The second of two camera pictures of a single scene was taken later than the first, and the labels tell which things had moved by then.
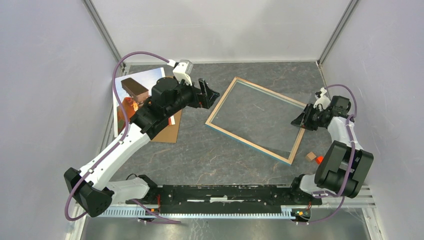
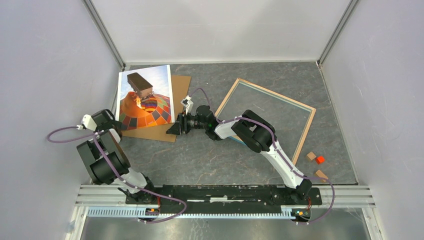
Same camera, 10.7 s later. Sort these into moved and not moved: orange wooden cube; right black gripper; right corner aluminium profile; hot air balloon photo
Moved: right black gripper
Not moved: right corner aluminium profile; orange wooden cube; hot air balloon photo
